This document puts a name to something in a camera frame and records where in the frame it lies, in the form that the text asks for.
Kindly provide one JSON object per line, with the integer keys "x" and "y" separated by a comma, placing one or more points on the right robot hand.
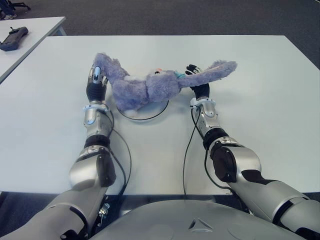
{"x": 201, "y": 91}

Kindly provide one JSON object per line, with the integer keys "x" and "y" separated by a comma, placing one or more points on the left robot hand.
{"x": 96, "y": 87}

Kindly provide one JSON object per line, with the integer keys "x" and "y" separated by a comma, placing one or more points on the purple plush bunny doll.
{"x": 140, "y": 90}

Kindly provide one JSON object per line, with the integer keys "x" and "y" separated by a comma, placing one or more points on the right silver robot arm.
{"x": 245, "y": 155}

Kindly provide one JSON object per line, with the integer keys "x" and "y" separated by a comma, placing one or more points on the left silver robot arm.
{"x": 87, "y": 162}

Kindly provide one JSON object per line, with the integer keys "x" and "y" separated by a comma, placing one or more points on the white plate black rim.
{"x": 150, "y": 112}

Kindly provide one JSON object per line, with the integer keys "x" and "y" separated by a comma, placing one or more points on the white side table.
{"x": 32, "y": 27}

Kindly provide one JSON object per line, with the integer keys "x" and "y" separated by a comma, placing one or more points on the black remote controller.
{"x": 13, "y": 37}

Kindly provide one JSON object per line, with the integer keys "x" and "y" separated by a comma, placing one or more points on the pair of shoes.
{"x": 7, "y": 16}

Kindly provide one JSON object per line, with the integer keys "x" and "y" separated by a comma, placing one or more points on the metal table clamp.
{"x": 103, "y": 210}

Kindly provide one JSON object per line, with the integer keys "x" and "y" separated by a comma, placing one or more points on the grey robot torso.
{"x": 175, "y": 220}

